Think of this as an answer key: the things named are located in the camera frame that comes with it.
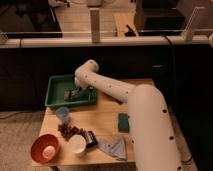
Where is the dark green brush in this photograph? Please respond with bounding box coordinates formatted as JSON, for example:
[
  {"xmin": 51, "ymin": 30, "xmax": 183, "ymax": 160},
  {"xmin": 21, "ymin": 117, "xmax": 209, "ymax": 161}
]
[{"xmin": 64, "ymin": 88, "xmax": 87, "ymax": 101}]

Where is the green plastic tray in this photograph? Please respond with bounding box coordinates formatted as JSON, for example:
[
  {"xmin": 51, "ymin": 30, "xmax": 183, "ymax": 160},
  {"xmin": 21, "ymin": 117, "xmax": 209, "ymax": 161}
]
[{"xmin": 45, "ymin": 74, "xmax": 97, "ymax": 108}]

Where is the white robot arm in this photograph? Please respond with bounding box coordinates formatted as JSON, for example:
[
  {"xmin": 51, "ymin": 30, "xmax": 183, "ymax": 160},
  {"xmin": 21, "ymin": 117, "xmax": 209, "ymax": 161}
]
[{"xmin": 74, "ymin": 60, "xmax": 183, "ymax": 171}]

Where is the blue plastic cup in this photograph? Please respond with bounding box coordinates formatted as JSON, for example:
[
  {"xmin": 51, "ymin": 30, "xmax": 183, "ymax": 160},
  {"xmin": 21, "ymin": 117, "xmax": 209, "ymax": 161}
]
[{"xmin": 55, "ymin": 107, "xmax": 70, "ymax": 124}]

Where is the bunch of red grapes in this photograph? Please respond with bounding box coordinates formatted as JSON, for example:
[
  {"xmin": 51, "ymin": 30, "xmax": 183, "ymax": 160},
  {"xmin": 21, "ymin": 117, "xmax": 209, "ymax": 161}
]
[{"xmin": 58, "ymin": 124, "xmax": 84, "ymax": 141}]

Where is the green sponge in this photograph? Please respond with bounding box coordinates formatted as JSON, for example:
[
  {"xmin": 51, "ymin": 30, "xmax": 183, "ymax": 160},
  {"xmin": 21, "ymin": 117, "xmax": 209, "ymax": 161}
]
[{"xmin": 118, "ymin": 113, "xmax": 129, "ymax": 132}]

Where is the black metal can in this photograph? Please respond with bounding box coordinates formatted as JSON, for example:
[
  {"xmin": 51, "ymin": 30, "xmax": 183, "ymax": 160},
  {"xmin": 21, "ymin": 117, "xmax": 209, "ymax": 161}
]
[{"xmin": 85, "ymin": 131, "xmax": 98, "ymax": 148}]

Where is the white cup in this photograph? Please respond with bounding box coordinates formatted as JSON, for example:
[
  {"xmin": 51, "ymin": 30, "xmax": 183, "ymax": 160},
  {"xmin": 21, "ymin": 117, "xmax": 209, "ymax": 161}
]
[{"xmin": 68, "ymin": 135, "xmax": 86, "ymax": 156}]

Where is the black object on far table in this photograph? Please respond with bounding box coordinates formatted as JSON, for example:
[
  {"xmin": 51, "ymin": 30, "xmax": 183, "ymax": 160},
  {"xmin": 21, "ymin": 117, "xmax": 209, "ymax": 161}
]
[{"xmin": 125, "ymin": 25, "xmax": 136, "ymax": 37}]

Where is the blue grey cloth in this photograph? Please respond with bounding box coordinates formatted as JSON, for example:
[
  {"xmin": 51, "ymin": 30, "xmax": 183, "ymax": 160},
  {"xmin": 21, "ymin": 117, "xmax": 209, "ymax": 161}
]
[{"xmin": 98, "ymin": 135, "xmax": 127, "ymax": 161}]

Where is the red bowl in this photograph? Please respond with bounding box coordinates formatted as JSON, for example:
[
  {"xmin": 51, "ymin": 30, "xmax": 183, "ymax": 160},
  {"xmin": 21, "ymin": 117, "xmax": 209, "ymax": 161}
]
[{"xmin": 30, "ymin": 134, "xmax": 60, "ymax": 164}]

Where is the white egg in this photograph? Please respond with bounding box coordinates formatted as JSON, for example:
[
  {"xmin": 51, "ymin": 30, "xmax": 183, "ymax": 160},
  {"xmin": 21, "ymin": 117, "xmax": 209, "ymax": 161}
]
[{"xmin": 42, "ymin": 146, "xmax": 55, "ymax": 159}]

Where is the grey vertical post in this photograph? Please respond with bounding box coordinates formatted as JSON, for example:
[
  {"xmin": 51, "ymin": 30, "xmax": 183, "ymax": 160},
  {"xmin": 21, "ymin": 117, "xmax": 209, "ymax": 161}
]
[{"xmin": 90, "ymin": 8, "xmax": 100, "ymax": 43}]

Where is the white slanted bracket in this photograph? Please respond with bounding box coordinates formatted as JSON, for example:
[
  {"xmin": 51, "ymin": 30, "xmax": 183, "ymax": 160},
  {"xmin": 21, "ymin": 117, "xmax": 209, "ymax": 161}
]
[{"xmin": 181, "ymin": 6, "xmax": 205, "ymax": 41}]

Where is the white horizontal rail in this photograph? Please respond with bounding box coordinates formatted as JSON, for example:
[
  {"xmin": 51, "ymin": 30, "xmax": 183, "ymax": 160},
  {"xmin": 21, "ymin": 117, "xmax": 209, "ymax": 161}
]
[{"xmin": 0, "ymin": 35, "xmax": 213, "ymax": 49}]

